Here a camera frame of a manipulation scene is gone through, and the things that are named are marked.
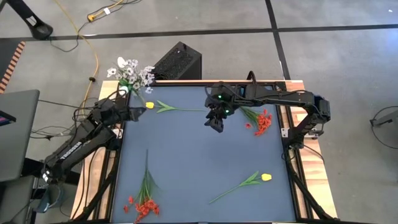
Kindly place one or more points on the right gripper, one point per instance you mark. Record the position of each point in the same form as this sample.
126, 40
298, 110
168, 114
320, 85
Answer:
222, 102

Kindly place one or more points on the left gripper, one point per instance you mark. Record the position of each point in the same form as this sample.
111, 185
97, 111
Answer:
116, 112

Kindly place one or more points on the yellow artificial tulip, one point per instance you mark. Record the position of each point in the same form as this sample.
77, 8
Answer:
150, 105
266, 177

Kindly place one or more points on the white artificial tulip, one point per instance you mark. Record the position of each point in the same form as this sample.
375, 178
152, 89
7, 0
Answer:
121, 61
123, 90

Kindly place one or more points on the red blossom spray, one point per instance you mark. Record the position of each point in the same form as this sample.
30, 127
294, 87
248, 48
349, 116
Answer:
146, 205
264, 121

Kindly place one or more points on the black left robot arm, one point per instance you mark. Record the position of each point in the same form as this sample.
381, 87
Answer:
71, 151

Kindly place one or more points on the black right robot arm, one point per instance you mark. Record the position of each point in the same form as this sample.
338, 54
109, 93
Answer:
280, 96

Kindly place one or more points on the blue-grey table mat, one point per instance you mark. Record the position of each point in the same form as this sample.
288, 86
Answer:
192, 174

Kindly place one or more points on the black perforated box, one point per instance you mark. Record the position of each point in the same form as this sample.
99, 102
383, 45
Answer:
178, 60

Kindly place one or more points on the black floor beam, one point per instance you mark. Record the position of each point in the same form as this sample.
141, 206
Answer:
31, 166

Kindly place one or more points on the grey desk top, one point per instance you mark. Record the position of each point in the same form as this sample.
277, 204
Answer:
18, 140

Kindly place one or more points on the blue floor device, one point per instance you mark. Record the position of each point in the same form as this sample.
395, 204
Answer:
49, 200

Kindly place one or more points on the black stand foot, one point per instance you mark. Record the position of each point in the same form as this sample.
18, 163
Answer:
42, 31

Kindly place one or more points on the dark tablet device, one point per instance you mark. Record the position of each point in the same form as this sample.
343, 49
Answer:
6, 119

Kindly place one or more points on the black mat with striped edge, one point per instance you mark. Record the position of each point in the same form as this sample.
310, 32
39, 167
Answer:
6, 53

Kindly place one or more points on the grey chair seat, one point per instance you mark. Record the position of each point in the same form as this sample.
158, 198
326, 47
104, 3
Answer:
15, 199

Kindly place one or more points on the grey stand foot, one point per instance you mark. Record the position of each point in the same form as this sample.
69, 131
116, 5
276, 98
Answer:
388, 119

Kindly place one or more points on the black aluminium table frame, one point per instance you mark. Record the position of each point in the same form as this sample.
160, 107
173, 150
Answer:
186, 83

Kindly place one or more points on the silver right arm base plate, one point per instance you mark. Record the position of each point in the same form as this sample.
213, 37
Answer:
284, 132

